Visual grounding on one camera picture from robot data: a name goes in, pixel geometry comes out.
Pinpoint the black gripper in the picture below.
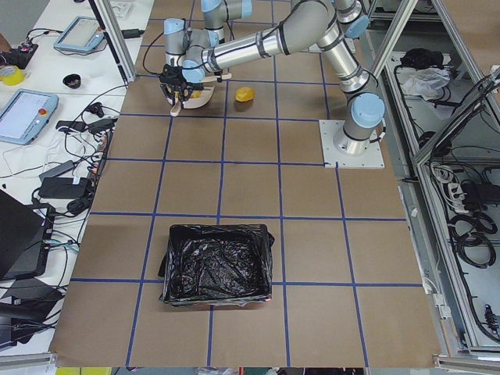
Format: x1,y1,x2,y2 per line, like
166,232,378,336
159,64,194,105

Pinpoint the beige plastic dustpan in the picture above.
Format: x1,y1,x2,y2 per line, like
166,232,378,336
170,86,215,116

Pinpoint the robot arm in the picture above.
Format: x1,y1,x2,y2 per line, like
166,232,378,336
159,1,385,156
200,0,253,43

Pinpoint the pink bin with black bag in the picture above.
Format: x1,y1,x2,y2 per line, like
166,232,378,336
159,224,274,306

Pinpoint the blue teach pendant far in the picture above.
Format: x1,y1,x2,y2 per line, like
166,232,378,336
53,16,105,55

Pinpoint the blue teach pendant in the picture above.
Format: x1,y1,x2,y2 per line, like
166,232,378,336
1,89,59,145
53,16,105,55

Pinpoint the blue teach pendant near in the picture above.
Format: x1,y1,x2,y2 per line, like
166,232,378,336
1,89,59,145

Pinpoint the black power adapter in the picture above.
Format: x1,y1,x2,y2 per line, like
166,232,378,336
38,177,89,199

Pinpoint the yellow tape roll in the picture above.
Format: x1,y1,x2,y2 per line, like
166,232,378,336
0,65,25,86

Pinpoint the black laptop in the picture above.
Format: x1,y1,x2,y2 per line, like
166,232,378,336
1,191,55,281

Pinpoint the aluminium frame post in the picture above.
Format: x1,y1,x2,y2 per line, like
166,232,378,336
88,0,136,84

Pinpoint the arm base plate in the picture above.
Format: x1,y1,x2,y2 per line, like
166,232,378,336
319,120,385,170

